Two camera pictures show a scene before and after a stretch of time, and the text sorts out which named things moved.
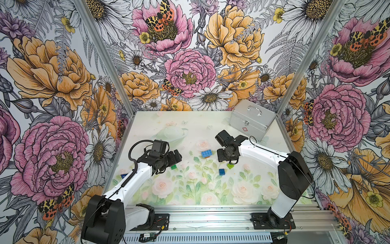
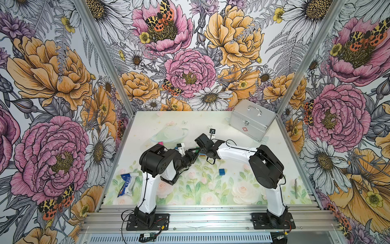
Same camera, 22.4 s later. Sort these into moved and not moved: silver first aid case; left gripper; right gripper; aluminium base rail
Moved: left gripper; right gripper
Not moved: silver first aid case; aluminium base rail
